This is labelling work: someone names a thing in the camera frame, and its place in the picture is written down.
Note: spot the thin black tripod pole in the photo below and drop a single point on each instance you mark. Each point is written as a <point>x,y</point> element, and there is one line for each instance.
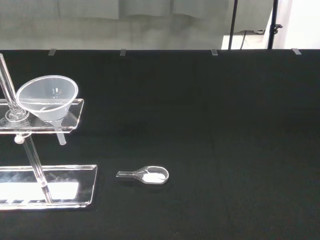
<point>233,25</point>

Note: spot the glass weighing funnel with powder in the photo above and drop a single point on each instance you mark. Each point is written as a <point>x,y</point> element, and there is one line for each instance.
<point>152,177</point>

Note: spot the clear plastic cloth clip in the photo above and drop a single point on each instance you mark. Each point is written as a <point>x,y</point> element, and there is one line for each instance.
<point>296,51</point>
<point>52,52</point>
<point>123,52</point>
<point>214,52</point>

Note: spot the clear acrylic funnel stand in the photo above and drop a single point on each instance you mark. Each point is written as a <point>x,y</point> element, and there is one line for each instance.
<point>62,185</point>

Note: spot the black tripod pole with clamp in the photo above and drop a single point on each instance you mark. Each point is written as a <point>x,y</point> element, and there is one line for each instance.
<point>273,15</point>

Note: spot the black bench cloth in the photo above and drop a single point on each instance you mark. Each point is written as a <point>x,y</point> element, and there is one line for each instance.
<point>200,112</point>

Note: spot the grey backdrop curtain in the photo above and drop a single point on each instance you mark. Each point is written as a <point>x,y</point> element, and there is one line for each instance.
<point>100,25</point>

